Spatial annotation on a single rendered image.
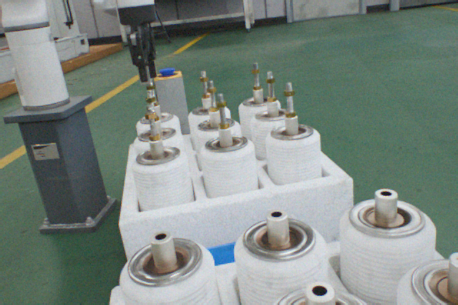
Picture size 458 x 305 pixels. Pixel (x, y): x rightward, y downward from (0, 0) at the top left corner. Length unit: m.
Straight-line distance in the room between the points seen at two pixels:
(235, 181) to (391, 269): 0.32
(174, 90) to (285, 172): 0.45
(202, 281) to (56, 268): 0.59
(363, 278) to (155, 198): 0.36
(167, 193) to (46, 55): 0.45
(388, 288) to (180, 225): 0.34
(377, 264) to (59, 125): 0.74
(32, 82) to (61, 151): 0.16
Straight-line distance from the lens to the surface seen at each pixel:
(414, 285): 0.39
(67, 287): 0.90
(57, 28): 4.40
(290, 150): 0.70
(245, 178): 0.70
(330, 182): 0.72
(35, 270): 0.99
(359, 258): 0.46
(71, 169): 1.02
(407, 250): 0.45
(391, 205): 0.46
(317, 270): 0.43
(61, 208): 1.07
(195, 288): 0.41
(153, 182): 0.68
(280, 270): 0.41
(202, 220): 0.68
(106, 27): 6.34
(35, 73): 0.99
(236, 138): 0.73
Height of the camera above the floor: 0.50
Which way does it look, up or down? 20 degrees down
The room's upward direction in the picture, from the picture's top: 7 degrees counter-clockwise
